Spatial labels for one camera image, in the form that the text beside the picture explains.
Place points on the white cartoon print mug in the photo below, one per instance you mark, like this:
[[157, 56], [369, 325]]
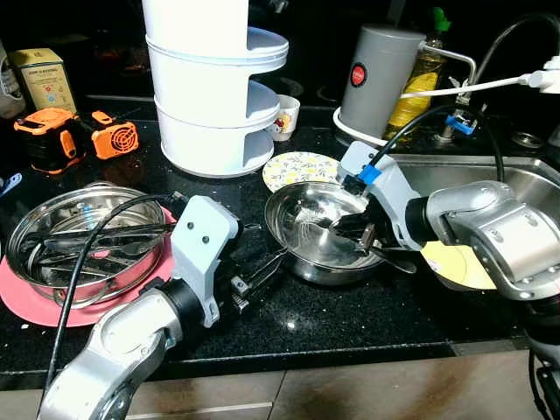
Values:
[[284, 118]]

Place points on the steel tongs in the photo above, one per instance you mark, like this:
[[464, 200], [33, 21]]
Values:
[[96, 234]]

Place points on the steel spoon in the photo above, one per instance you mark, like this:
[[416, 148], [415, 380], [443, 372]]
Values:
[[398, 260]]

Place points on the orange black fan device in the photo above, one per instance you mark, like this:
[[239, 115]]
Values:
[[115, 136]]

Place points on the green capped oil bottle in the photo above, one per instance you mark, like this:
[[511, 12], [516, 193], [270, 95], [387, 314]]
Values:
[[411, 109]]

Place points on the steel pot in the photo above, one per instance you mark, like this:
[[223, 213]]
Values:
[[52, 271]]

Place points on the steel bowl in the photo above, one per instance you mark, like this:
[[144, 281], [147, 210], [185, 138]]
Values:
[[306, 241]]

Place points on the steel sink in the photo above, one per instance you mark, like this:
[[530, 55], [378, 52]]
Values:
[[455, 171]]

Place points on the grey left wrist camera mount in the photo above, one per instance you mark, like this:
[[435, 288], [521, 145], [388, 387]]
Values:
[[201, 236]]

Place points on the pink round mat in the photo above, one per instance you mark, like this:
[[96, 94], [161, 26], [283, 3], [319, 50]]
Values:
[[35, 306]]

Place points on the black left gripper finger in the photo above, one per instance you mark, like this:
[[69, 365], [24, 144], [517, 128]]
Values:
[[258, 238], [262, 276]]

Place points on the yellow green tea tin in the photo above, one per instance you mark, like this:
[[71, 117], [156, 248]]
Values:
[[44, 83]]

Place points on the white tiered storage rack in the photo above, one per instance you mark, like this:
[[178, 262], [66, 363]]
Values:
[[201, 131]]

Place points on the white power plug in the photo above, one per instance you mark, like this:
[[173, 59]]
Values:
[[544, 74]]

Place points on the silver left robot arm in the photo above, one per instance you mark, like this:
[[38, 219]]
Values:
[[114, 350]]

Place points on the orange black power tool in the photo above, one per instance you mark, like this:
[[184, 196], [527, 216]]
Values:
[[44, 122]]

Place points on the round metal drain lid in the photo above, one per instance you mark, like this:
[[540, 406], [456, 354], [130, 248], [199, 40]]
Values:
[[527, 140]]

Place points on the grey cylindrical appliance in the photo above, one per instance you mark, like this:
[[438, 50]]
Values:
[[376, 79]]

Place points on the floral print plate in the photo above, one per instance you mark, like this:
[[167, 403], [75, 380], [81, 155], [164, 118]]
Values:
[[297, 166]]

